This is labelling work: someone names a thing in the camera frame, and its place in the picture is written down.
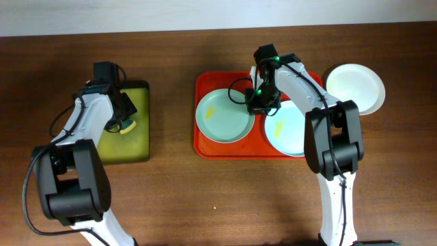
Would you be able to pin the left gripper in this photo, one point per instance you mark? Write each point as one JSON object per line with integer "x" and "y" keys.
{"x": 126, "y": 109}

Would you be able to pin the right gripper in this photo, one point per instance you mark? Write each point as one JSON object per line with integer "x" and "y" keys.
{"x": 256, "y": 109}

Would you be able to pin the green and yellow sponge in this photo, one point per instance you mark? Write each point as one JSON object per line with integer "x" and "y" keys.
{"x": 126, "y": 126}

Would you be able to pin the light blue plate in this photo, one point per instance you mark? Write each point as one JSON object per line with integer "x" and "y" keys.
{"x": 285, "y": 131}

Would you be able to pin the mint green plate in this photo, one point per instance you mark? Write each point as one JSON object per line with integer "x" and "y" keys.
{"x": 222, "y": 120}

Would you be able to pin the white plate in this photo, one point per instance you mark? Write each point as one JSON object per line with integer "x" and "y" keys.
{"x": 358, "y": 83}

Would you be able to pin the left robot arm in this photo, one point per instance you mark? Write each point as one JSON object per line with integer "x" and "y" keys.
{"x": 72, "y": 184}

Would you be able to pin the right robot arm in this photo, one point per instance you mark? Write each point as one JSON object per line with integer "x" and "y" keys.
{"x": 333, "y": 142}

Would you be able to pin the black tray with yellow liquid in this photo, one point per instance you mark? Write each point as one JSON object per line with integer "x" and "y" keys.
{"x": 133, "y": 146}

